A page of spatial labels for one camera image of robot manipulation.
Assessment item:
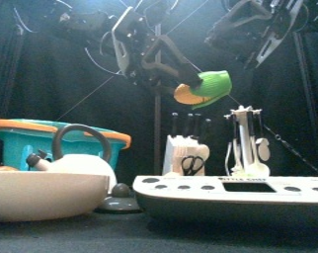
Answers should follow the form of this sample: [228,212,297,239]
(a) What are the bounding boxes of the yellow toy corn green leaves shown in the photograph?
[172,69,234,111]

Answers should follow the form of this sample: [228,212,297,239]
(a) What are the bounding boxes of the white toy knife block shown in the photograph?
[160,112,212,177]

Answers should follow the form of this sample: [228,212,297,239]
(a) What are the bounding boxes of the white toy utensil stand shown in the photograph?
[223,105,271,178]

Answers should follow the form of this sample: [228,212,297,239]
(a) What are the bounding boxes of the grey kettle lid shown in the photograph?
[95,182,144,213]

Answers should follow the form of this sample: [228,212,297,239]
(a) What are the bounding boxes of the teal basket with orange rim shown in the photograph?
[0,118,134,172]

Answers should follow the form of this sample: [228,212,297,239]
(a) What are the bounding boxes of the black vertical frame pole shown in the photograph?
[152,23,163,176]

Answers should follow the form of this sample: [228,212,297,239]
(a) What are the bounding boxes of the white toy kettle grey handle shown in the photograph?
[25,124,119,194]

